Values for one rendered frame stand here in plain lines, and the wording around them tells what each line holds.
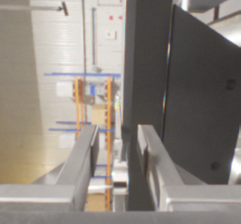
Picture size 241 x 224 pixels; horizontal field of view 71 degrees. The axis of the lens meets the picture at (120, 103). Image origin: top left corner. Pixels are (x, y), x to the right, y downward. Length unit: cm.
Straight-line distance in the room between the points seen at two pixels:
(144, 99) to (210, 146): 13
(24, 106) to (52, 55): 330
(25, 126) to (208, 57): 1115
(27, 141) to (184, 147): 1145
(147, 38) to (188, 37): 5
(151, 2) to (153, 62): 7
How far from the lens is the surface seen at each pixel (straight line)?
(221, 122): 29
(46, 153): 1157
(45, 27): 1005
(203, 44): 26
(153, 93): 25
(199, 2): 128
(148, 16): 25
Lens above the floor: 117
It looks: 1 degrees down
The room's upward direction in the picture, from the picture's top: 89 degrees counter-clockwise
